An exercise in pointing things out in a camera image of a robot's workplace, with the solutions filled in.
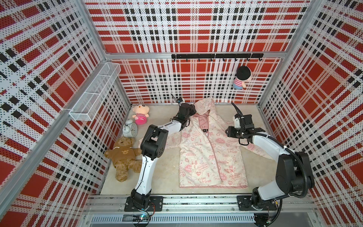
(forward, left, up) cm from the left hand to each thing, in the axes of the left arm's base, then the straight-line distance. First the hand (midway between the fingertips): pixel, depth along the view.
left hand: (195, 105), depth 103 cm
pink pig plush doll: (0, +42, -6) cm, 43 cm away
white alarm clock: (-20, +44, -2) cm, 49 cm away
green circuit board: (-67, +28, -10) cm, 73 cm away
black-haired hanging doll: (+10, -33, +20) cm, 40 cm away
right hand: (-22, -22, -2) cm, 31 cm away
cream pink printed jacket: (-34, -10, -12) cm, 38 cm away
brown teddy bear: (-38, +44, -4) cm, 58 cm away
